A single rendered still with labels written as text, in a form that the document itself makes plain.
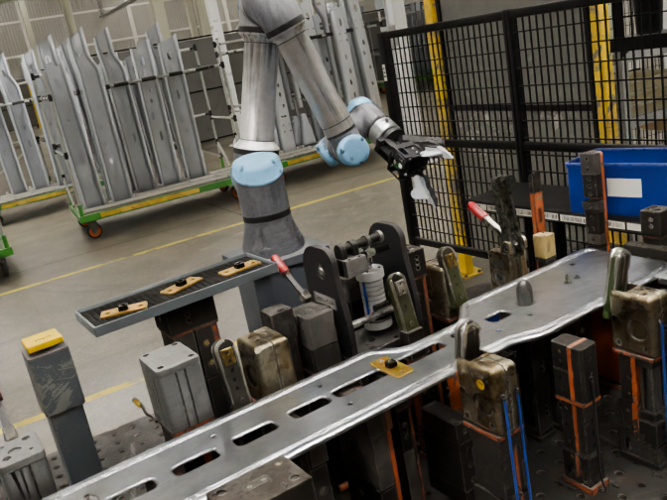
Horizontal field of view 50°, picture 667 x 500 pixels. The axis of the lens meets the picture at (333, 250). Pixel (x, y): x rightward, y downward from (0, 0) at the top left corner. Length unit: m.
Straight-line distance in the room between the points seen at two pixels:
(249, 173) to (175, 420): 0.66
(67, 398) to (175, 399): 0.23
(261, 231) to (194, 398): 0.58
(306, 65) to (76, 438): 0.92
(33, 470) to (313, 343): 0.52
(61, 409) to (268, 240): 0.61
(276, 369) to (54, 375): 0.38
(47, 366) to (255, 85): 0.85
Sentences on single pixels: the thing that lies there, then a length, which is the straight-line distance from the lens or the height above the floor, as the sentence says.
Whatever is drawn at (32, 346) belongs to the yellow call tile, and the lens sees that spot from 1.34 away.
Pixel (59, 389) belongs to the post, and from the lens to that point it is 1.37.
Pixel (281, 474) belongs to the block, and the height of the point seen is 1.03.
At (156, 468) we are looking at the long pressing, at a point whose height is 1.00.
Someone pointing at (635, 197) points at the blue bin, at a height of 1.08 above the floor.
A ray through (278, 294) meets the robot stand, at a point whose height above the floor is 1.02.
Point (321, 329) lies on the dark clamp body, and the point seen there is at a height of 1.05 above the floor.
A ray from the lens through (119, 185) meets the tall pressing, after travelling 8.07.
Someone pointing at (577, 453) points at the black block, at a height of 0.77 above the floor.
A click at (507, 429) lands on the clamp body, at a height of 0.94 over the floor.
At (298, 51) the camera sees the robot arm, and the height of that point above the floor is 1.55.
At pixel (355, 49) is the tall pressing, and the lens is 9.45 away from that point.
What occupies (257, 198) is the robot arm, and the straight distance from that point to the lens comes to 1.68.
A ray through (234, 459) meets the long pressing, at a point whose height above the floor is 1.00.
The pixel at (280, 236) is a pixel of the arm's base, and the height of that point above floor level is 1.15.
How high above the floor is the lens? 1.57
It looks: 16 degrees down
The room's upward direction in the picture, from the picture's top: 11 degrees counter-clockwise
